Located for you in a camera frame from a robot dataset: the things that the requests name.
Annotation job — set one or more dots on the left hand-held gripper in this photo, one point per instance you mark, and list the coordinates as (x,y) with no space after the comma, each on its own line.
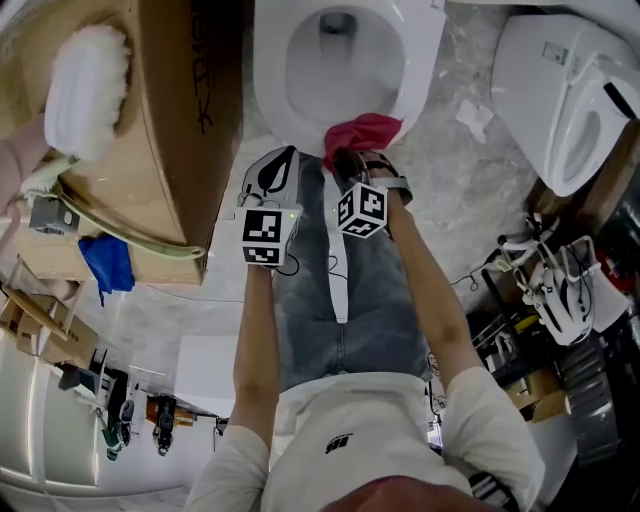
(262,227)

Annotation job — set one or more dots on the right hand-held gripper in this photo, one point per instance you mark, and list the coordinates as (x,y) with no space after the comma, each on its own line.
(362,210)

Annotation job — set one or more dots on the pink wiping cloth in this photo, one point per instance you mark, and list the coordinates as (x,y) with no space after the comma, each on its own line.
(365,132)

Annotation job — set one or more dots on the white toilet bowl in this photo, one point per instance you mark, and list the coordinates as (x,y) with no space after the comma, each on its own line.
(345,65)
(270,75)

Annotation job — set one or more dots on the person's right forearm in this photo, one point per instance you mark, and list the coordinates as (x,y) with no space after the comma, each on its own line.
(430,300)

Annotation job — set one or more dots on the person's left forearm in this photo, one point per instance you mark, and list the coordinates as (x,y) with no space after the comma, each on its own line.
(255,340)

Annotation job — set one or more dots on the white smart toilet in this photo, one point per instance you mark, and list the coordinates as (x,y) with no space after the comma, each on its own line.
(530,75)

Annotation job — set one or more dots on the person's right hand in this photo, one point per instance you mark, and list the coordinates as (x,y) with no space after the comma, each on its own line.
(380,167)

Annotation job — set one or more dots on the large cardboard box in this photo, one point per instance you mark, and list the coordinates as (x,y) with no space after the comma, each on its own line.
(170,150)

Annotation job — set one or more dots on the white paper scrap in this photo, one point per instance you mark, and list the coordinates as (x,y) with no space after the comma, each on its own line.
(475,115)

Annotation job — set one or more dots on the person's blue jeans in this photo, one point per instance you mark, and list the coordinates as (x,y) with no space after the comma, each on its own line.
(380,310)

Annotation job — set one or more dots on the blue cloth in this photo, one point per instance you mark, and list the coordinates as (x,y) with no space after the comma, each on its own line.
(107,262)

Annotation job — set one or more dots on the white fluffy duster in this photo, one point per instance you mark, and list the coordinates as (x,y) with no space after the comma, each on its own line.
(85,90)

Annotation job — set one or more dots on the gray socket box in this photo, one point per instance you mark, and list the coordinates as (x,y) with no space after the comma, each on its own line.
(50,215)

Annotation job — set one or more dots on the white spare gripper device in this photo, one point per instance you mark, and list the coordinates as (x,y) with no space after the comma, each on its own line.
(550,300)

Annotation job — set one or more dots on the person's white shirt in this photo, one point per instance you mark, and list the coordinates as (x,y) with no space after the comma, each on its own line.
(360,415)

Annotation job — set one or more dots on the brown wooden pallet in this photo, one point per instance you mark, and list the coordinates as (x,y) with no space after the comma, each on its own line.
(605,190)

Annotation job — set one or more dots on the small cardboard boxes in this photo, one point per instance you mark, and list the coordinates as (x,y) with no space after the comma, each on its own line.
(70,342)

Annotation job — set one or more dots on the red object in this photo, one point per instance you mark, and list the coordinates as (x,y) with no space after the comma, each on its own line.
(612,275)

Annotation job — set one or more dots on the small open cardboard box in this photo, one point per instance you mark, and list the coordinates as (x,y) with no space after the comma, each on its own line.
(542,400)

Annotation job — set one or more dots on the white cabinet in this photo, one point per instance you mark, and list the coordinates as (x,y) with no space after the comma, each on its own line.
(60,430)

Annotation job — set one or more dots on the gray flexible duct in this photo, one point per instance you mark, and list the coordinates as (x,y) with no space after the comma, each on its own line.
(590,400)

